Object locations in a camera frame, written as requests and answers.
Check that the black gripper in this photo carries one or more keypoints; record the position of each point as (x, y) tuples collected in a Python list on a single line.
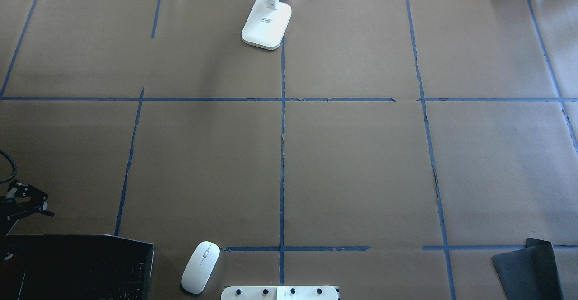
[(21, 199)]

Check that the grey laptop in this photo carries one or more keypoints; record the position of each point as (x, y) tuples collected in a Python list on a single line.
[(76, 267)]

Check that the white computer mouse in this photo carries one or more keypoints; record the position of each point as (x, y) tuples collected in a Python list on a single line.
[(199, 268)]

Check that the black mouse pad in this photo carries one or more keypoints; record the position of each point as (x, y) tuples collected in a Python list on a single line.
[(530, 273)]

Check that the white desk lamp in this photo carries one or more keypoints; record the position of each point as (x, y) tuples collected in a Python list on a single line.
[(266, 24)]

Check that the white mounting post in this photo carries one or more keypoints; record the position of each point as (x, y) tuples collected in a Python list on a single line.
[(315, 292)]

